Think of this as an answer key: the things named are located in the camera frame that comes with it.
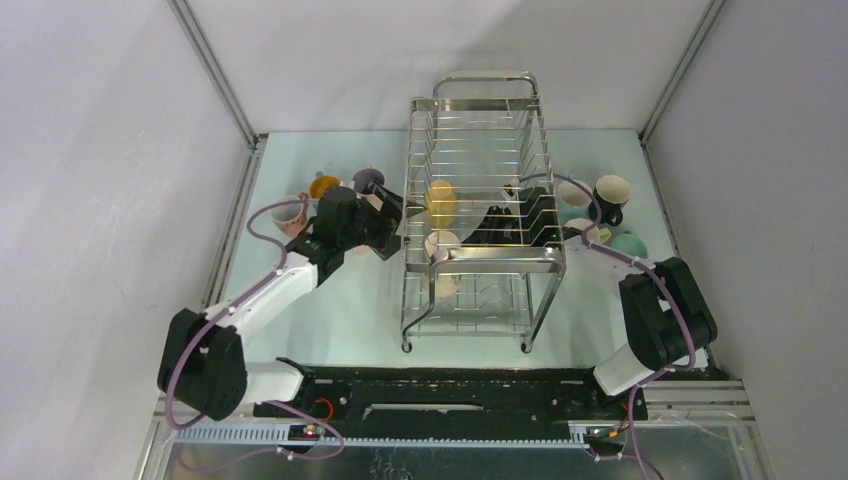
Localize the aluminium frame post left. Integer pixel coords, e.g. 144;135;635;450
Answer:
167;0;259;149

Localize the metal wire dish rack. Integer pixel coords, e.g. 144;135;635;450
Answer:
400;70;566;352

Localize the cream seahorse pattern mug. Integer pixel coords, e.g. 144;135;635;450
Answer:
423;229;464;299

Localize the iridescent pale pink mug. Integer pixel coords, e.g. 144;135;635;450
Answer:
352;167;385;195

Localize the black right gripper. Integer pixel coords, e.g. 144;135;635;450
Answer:
457;206;535;262

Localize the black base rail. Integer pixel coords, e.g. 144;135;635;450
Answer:
289;366;648;442

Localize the orange yellow mug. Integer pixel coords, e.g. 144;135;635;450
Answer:
424;179;458;229

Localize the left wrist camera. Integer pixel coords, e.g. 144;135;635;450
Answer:
361;184;385;211

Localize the pale yellow faceted mug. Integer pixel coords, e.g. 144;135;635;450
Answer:
563;217;612;244

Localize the light blue faceted mug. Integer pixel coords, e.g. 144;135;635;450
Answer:
557;180;591;224

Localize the black mug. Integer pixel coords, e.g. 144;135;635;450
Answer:
587;175;631;227

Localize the aluminium frame post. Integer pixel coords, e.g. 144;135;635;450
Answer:
167;0;259;149
638;0;729;147

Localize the aluminium frame post right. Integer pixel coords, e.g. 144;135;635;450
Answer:
638;0;729;147

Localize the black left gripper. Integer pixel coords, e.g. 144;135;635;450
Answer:
338;182;425;261

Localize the blue butterfly mug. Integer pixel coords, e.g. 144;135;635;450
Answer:
308;172;342;199

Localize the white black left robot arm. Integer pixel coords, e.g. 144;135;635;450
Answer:
157;182;425;430

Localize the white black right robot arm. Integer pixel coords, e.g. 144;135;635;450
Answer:
558;178;717;418

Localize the green mug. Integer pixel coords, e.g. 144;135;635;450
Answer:
610;231;649;259

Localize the salmon dotted mug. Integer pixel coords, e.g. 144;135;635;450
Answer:
270;192;310;239

